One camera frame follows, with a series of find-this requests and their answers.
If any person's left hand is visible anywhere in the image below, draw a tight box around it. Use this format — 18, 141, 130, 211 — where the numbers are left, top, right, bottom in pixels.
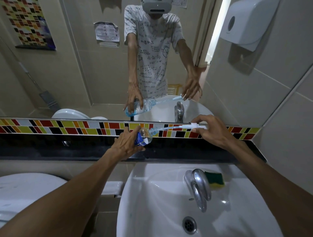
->
108, 125, 146, 162

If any person's right hand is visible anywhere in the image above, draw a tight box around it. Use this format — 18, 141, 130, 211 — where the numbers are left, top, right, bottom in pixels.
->
190, 114, 236, 150

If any clear plastic bottle blue label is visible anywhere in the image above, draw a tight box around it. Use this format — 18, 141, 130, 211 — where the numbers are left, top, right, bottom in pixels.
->
134, 127, 159, 147

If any white pump head with tube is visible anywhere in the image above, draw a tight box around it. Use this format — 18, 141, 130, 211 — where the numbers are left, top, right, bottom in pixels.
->
153, 123, 208, 132

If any person's right forearm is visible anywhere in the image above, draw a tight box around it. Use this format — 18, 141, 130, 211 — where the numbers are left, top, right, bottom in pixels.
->
226, 139, 313, 237

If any person's left forearm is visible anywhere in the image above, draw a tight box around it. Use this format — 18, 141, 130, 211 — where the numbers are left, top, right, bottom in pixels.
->
0, 149, 123, 237

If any green and yellow sponge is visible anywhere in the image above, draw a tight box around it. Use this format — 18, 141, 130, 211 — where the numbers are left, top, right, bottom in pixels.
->
204, 171, 225, 189

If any chrome faucet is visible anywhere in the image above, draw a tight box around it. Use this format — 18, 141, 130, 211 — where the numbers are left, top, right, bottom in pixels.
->
183, 169, 212, 213

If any white ceramic sink basin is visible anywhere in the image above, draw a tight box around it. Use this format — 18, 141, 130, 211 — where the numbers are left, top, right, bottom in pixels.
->
116, 163, 284, 237

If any black stone ledge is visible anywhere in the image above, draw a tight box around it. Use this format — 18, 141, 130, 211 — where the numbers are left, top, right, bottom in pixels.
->
0, 133, 267, 164

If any multicoloured mosaic tile border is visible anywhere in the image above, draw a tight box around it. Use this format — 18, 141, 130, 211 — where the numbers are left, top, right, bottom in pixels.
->
0, 118, 261, 141

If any metal sink drain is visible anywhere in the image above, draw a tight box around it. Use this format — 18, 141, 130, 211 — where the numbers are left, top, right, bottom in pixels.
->
182, 216, 197, 235

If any white paper towel dispenser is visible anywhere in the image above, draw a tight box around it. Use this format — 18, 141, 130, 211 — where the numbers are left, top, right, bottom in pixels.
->
220, 0, 281, 52

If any wall mirror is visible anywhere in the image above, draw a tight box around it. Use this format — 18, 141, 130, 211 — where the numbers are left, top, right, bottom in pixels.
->
0, 0, 241, 126

